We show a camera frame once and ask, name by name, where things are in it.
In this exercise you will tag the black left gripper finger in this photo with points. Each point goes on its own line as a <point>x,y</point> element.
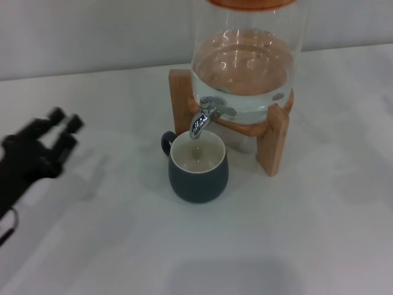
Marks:
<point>49,121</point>
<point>66,138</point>

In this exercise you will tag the wooden dispenser lid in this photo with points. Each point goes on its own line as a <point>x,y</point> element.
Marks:
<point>250,3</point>

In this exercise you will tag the chrome faucet tap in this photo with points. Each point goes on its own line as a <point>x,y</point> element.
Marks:
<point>201,120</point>

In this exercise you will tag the dark grey ceramic cup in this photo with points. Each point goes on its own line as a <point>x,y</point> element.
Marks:
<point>198,178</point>

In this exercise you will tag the wooden dispenser stand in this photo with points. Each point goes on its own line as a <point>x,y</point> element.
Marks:
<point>276,144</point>

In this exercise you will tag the glass water dispenser jar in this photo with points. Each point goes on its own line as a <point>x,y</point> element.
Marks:
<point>245,61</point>

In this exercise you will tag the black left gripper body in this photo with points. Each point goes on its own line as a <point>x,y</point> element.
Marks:
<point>27,166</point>

